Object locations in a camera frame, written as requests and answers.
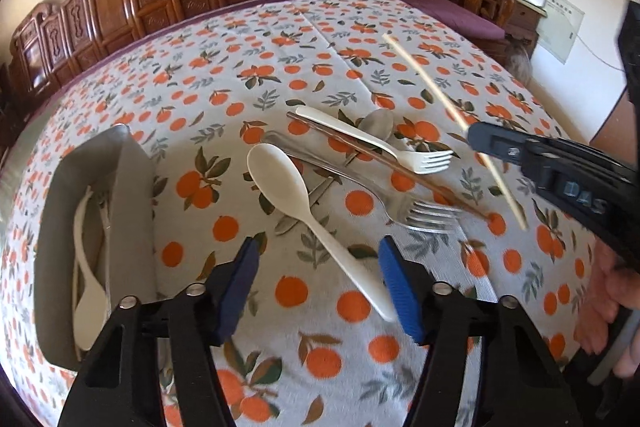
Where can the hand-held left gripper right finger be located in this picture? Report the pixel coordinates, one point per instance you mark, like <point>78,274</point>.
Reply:
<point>400,289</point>

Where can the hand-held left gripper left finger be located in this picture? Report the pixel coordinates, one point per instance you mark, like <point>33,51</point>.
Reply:
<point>240,289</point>

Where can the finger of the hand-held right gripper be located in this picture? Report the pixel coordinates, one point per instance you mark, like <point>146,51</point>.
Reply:
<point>500,147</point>

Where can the metal fork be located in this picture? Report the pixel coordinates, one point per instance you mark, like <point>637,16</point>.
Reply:
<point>415,212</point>

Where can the brown chopstick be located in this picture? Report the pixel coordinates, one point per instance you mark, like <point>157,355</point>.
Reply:
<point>430,187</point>

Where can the light bamboo chopstick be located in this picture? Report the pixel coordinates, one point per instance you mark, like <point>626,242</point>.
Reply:
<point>425,77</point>

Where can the white plastic spoon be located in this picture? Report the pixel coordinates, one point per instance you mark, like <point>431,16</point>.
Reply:
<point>277,179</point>

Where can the metal spoon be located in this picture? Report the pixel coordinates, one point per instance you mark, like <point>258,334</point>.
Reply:
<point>378,125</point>

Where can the rectangular metal tray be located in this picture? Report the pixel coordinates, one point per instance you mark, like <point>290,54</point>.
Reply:
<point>135,207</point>

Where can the white plastic fork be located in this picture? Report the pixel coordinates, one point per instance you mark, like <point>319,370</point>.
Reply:
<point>350,136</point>

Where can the white soup spoon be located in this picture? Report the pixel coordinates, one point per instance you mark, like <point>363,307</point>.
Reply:
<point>90,307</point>

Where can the person's right hand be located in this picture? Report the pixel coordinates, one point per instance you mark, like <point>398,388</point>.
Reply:
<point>600,297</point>

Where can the grey plastic bag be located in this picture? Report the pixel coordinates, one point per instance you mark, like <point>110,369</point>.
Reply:
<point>517,62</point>

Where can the wooden side table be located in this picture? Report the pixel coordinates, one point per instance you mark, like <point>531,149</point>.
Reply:
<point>525,19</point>

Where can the white panel board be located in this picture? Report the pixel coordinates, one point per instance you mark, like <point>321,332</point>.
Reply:
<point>562,27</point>

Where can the square purple seat cushion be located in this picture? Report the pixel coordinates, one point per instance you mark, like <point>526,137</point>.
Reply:
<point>455,17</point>

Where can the orange print tablecloth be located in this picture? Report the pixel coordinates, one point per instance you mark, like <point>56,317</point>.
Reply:
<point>350,72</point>

